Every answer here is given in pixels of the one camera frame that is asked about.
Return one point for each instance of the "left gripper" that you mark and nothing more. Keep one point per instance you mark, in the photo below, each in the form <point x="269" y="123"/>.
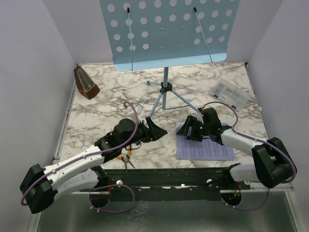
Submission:
<point x="152" y="132"/>

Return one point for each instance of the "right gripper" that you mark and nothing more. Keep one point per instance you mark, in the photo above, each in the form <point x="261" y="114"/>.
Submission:
<point x="193" y="129"/>

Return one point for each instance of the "sheet music page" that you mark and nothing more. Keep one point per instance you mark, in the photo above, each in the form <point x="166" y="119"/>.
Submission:
<point x="207" y="150"/>

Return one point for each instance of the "light blue music stand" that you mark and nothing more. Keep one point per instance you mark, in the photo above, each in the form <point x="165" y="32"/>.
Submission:
<point x="148" y="34"/>

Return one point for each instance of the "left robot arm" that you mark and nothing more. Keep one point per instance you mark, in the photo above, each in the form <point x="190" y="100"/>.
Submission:
<point x="39" y="184"/>

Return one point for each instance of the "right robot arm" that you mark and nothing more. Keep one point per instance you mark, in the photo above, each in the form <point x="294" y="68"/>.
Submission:
<point x="271" y="165"/>

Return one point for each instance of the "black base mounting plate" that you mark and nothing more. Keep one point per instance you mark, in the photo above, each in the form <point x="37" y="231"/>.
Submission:
<point x="177" y="184"/>

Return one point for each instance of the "clear plastic compartment box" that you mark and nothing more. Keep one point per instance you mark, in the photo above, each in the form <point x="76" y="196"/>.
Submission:
<point x="230" y="94"/>

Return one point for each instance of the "brown wooden metronome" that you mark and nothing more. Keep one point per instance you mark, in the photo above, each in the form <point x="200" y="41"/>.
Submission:
<point x="85" y="84"/>

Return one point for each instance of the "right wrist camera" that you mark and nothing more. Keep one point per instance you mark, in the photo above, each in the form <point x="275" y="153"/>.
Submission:
<point x="199" y="115"/>

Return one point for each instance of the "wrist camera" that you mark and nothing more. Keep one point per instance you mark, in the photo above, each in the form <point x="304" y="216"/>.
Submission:
<point x="139" y="110"/>
<point x="199" y="115"/>

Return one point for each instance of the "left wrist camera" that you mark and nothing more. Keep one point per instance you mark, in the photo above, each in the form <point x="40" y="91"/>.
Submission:
<point x="139" y="110"/>

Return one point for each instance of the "yellow handled needle-nose pliers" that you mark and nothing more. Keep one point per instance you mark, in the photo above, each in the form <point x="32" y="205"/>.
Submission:
<point x="126" y="159"/>

